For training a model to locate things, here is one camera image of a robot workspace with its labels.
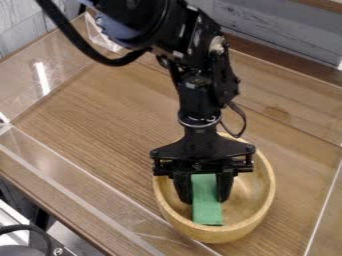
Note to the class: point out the black metal table frame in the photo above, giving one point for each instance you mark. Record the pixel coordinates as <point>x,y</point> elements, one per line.
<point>31,232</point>

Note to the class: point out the clear acrylic tray wall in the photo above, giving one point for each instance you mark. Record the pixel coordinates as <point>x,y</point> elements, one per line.
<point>83,168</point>

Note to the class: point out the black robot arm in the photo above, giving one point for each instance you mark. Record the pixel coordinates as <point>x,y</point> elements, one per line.
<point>190,46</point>

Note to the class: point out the green rectangular block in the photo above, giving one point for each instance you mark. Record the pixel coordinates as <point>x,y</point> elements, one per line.
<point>206,206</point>

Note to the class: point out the brown wooden bowl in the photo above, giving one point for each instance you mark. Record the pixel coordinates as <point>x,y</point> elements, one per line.
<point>244,210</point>

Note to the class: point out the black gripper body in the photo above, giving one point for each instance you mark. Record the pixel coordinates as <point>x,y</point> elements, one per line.
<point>202,152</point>

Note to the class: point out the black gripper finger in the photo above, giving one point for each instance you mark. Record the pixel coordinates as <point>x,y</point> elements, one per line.
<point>184,186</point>
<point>225,181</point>

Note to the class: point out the clear acrylic corner bracket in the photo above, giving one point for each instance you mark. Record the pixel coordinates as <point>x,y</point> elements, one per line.
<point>97,37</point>

